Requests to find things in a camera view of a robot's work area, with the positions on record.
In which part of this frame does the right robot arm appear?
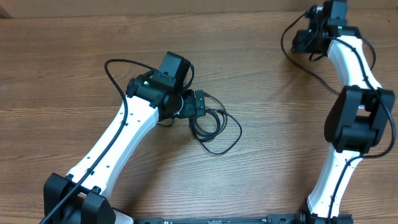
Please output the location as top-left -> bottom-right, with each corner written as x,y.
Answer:
290,1 -> 396,223

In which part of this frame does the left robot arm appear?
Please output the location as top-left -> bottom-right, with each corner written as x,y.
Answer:
42,52 -> 205,224

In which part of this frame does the long black usb cable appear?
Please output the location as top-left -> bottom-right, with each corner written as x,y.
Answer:
280,12 -> 377,96

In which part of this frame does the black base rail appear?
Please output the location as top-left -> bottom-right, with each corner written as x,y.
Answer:
134,212 -> 354,224

